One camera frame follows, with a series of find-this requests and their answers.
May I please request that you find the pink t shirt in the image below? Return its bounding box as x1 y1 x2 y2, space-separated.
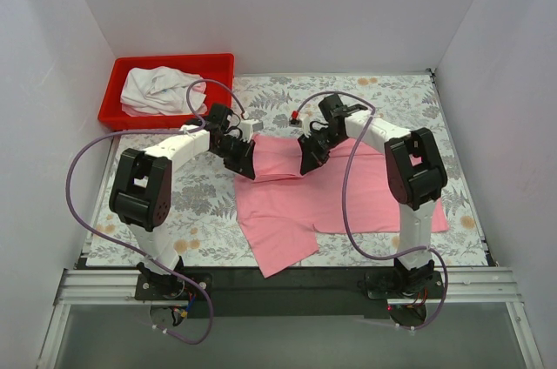
233 133 449 278

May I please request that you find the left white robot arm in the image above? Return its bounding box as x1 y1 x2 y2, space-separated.
109 104 263 299

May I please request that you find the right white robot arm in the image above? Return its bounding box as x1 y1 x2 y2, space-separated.
289 91 447 298

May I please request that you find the floral table mat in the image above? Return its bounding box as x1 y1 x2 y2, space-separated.
83 74 488 267

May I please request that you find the red plastic bin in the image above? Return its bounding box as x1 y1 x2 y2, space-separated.
97 53 234 131

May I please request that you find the white t shirt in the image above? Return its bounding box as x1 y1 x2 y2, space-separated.
120 66 202 117

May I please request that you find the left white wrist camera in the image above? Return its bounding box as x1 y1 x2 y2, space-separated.
238 119 264 141

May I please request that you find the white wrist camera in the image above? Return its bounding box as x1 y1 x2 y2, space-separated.
289 111 312 135
238 119 264 141

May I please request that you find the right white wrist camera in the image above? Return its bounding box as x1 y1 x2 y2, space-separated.
289 111 312 135

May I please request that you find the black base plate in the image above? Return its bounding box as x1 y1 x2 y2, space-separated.
134 265 449 320

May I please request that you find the aluminium frame rail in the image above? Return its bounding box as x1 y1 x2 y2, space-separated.
55 267 144 310

